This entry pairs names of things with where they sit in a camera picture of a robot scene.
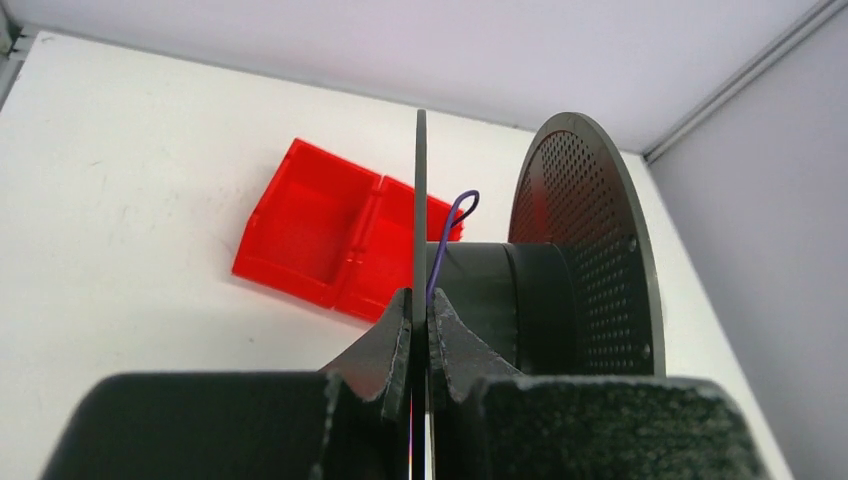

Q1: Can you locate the black cable spool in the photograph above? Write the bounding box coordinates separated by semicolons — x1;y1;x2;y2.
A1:
413;112;666;479

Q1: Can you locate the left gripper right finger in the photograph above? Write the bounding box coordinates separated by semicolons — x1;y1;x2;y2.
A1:
427;289;520;418

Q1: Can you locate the red two-compartment bin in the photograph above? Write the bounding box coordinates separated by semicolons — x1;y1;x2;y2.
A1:
231;137;466;325

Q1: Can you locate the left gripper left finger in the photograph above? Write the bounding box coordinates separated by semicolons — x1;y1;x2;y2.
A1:
321;288;413;423

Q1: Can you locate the thin blue wire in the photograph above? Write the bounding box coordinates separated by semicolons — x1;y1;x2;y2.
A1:
425;190;482;306

